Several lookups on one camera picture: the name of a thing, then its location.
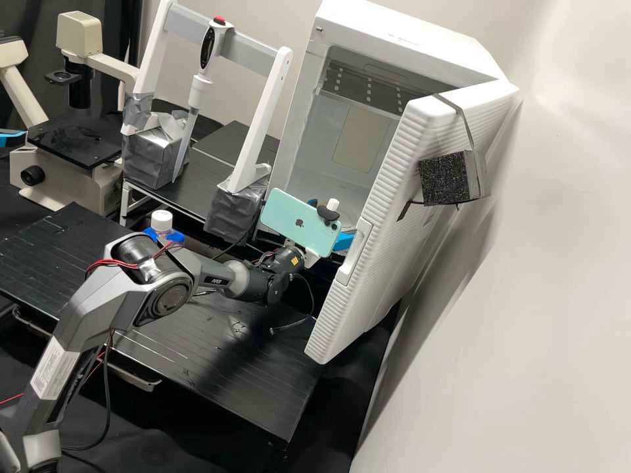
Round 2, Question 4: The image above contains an incubator door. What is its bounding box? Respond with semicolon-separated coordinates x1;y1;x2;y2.
304;81;521;365

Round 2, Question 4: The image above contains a cream microscope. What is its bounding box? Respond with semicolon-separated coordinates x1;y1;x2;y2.
0;11;143;216

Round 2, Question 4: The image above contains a black platform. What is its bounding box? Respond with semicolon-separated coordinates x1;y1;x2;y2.
120;120;283;237
0;200;326;447

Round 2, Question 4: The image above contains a blue bottle holder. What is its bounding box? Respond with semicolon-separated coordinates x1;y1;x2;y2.
144;227;188;248

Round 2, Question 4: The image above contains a white-capped bottle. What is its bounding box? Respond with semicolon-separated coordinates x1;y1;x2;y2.
149;208;174;237

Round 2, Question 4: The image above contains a white pipette stand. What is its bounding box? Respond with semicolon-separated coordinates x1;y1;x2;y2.
120;0;294;242

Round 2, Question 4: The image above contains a pipette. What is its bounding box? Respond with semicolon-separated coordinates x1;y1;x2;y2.
172;15;229;182

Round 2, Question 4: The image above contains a white incubator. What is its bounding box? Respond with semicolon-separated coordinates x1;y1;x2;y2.
268;0;511;247

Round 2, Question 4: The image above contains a right wrist camera phone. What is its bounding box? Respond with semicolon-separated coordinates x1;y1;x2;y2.
260;187;344;258

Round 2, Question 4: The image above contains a black cable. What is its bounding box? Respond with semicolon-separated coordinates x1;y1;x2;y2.
195;196;269;277
268;273;317;338

